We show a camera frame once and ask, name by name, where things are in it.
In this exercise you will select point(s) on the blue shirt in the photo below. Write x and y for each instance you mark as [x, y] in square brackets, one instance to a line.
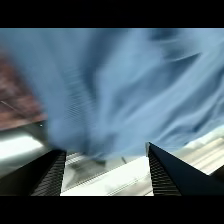
[126, 90]

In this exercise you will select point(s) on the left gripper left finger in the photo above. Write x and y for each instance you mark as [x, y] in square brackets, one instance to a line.
[43, 176]

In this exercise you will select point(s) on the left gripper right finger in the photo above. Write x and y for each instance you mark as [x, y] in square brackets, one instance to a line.
[173, 176]

